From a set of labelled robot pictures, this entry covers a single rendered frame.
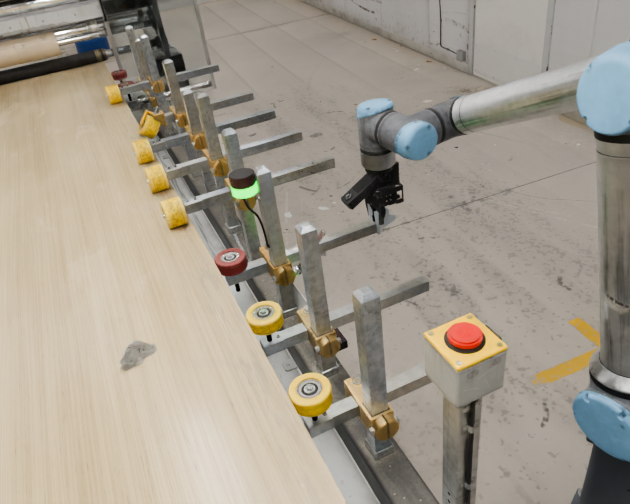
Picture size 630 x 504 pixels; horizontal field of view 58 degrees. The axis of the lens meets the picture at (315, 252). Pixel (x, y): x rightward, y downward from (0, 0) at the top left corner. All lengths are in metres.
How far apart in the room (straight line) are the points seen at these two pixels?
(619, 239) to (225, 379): 0.73
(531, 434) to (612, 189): 1.33
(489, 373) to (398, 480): 0.53
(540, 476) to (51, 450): 1.49
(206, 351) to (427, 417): 1.16
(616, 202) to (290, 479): 0.67
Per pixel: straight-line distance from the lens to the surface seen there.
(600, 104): 0.94
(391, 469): 1.21
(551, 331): 2.55
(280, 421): 1.05
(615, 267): 1.04
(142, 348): 1.25
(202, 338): 1.24
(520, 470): 2.09
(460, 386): 0.69
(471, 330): 0.70
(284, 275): 1.43
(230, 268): 1.43
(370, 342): 0.99
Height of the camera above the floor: 1.71
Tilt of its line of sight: 35 degrees down
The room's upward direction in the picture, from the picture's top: 8 degrees counter-clockwise
